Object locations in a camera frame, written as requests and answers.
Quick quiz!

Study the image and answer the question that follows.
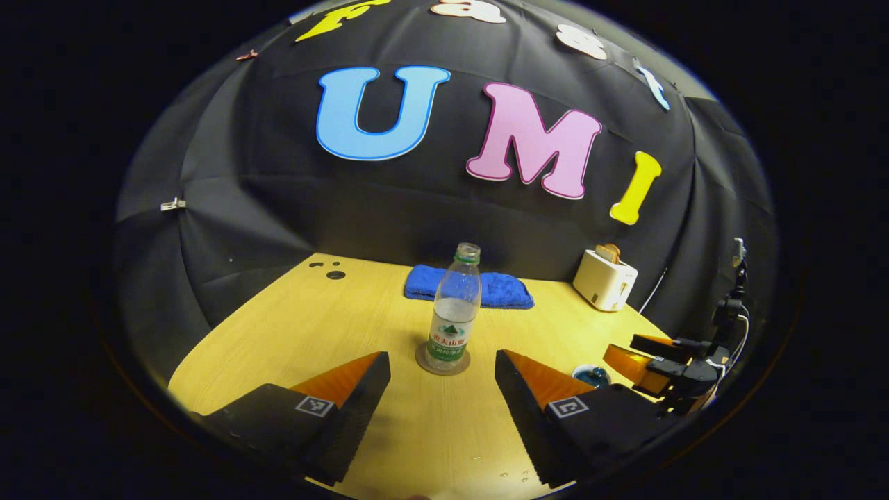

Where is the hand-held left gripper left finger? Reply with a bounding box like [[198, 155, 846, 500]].
[[189, 351, 392, 487]]

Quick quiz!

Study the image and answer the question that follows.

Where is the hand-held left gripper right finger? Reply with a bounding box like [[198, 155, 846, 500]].
[[495, 349, 678, 489]]

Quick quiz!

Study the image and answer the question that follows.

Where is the teal teacup lid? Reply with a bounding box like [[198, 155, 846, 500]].
[[572, 364, 612, 390]]

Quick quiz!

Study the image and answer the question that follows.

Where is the round brown coaster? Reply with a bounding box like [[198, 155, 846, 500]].
[[415, 340, 472, 376]]

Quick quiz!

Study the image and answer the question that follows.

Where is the clear plastic water bottle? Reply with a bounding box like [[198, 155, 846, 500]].
[[425, 242, 483, 371]]

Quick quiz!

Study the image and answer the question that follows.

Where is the white toaster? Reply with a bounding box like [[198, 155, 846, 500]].
[[573, 249, 639, 313]]

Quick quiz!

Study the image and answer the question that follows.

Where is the blue folded towel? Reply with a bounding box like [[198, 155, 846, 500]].
[[404, 264, 535, 310]]

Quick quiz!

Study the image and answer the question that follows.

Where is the black backdrop cloth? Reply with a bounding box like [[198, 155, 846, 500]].
[[115, 0, 779, 341]]

